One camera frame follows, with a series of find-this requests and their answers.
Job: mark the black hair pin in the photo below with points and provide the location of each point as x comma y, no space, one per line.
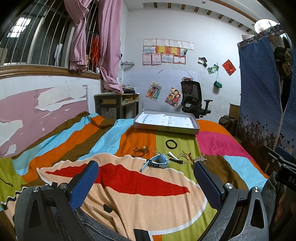
177,161

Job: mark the small green hanging bag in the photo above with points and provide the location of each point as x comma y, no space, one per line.
218,83

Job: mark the certificates on wall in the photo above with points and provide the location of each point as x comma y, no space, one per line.
156,52

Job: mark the white grid paper sheet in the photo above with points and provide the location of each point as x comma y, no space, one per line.
164,120

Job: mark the pink curtain right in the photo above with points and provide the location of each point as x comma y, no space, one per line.
109,21

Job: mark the white hair clip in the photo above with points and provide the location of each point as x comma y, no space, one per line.
170,154

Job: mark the small gold ring earrings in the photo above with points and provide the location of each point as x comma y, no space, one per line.
155,151

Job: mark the wooden desk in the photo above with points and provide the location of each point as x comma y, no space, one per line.
111,105

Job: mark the brown cardboard box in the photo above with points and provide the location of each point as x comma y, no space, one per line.
234,111

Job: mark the blue fabric wardrobe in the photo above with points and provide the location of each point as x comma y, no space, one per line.
267,106

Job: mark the colourful cartoon poster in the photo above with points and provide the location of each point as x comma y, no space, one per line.
154,91

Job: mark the dark photos on wall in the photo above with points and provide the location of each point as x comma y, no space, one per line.
202,61

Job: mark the pink curtain left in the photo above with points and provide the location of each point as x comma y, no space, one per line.
78,11

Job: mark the dark bag on floor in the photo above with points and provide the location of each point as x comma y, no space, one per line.
229,123

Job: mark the light blue wrist watch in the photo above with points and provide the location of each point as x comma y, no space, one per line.
158,161

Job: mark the red garment at window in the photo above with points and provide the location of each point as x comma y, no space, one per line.
95,51

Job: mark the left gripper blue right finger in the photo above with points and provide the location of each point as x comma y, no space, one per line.
210,184

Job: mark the grey cardboard tray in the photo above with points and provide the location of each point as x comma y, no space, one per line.
191,131

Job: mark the red paper square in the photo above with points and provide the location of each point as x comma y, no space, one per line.
229,67

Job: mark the green photo on wall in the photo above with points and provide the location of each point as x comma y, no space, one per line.
212,70

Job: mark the black office chair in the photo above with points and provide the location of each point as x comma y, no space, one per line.
192,99

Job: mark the cartoon family poster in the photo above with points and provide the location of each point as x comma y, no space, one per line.
173,97

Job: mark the window metal bars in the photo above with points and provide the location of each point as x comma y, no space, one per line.
40,34

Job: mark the pink curtain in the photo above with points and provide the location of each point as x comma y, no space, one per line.
109,21
78,11

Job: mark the colourful striped bed sheet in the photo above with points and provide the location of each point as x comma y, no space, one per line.
156,204

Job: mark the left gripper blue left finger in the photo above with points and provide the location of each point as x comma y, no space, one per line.
80,185

